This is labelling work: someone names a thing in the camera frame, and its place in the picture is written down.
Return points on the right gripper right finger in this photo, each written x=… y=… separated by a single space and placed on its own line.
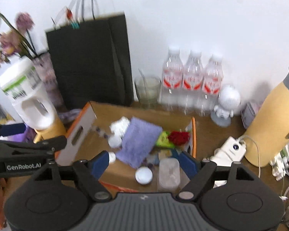
x=228 y=197

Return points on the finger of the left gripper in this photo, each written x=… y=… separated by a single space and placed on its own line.
x=12 y=129

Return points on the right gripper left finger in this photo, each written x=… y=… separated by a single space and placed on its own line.
x=58 y=196

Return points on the clear plastic container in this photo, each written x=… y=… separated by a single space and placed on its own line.
x=169 y=177

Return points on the red fabric flower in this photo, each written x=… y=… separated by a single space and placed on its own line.
x=178 y=138

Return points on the white round jar lid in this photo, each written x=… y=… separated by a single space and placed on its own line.
x=143 y=175

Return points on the white tissue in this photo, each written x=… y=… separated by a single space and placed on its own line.
x=118 y=129

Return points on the purple knitted cloth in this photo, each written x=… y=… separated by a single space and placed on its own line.
x=138 y=141

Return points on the white green jug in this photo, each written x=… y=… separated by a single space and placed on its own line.
x=27 y=94

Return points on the white power adapter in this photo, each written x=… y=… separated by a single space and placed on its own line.
x=233 y=150

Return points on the grey small box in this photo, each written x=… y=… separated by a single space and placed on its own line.
x=249 y=112

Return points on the dried flower bouquet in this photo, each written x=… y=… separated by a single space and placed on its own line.
x=16 y=39

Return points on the blue yellow patterned packet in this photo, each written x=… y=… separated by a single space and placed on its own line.
x=156 y=157

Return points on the green packet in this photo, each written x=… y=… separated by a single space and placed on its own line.
x=163 y=141

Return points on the yellow thermos jug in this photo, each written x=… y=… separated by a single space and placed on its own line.
x=269 y=131

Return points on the white astronaut figure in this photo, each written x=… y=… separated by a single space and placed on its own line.
x=229 y=100

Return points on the red orange cardboard box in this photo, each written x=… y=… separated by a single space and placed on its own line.
x=88 y=136

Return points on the middle water bottle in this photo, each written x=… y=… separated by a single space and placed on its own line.
x=192 y=81

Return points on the water bottle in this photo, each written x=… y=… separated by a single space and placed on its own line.
x=172 y=74
x=211 y=85
x=192 y=81

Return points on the black paper bag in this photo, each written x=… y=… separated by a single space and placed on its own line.
x=92 y=62

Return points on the left water bottle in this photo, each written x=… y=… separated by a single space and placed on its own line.
x=172 y=74

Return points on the right water bottle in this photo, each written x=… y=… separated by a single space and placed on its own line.
x=211 y=85

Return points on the glass cup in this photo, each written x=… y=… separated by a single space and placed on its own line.
x=147 y=89

